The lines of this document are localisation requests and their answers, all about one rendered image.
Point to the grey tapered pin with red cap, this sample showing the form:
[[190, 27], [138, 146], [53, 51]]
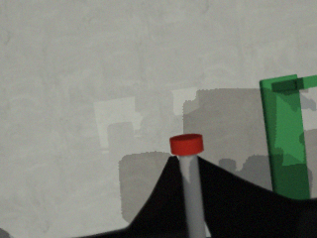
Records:
[[186, 147]]

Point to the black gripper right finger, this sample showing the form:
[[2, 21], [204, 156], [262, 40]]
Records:
[[237, 208]]

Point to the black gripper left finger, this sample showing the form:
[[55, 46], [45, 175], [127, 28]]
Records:
[[163, 215]]

